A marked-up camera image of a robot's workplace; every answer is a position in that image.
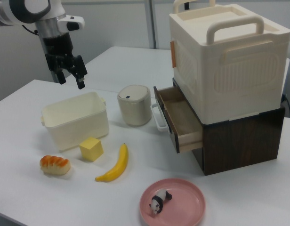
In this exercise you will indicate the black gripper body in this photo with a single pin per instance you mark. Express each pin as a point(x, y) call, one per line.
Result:
point(58, 49)

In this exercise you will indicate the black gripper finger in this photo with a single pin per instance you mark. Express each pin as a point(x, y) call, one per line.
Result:
point(61, 76)
point(79, 70)

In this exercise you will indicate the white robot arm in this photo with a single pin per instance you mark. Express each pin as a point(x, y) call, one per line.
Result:
point(10, 11)

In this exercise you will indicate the translucent white plastic box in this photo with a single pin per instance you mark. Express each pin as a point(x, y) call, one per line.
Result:
point(73, 128)

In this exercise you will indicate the small beige lidded bin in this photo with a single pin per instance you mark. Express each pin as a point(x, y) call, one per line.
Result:
point(135, 108)

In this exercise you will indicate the yellow cube block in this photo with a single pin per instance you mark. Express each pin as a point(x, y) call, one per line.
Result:
point(91, 149)

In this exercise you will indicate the toy bread loaf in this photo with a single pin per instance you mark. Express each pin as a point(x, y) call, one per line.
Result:
point(55, 164)

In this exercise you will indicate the yellow banana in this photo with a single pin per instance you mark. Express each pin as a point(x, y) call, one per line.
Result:
point(119, 164)

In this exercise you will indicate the panda toy figure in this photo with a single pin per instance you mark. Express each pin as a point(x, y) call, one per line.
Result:
point(159, 200)

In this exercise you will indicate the pink round plate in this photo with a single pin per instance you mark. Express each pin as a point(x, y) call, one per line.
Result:
point(182, 207)

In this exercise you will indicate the dark wooden cabinet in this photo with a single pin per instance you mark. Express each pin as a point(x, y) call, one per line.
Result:
point(241, 146)

